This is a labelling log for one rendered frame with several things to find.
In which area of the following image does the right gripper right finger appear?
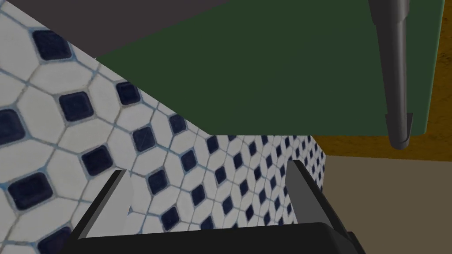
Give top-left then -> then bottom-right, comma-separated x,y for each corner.
284,159 -> 348,234

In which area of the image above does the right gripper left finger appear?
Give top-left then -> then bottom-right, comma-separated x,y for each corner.
70,169 -> 135,242

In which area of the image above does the green cupboard door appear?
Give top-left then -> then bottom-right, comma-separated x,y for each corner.
95,0 -> 446,136

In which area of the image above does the grey bar handle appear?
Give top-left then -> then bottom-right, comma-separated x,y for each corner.
367,0 -> 414,150

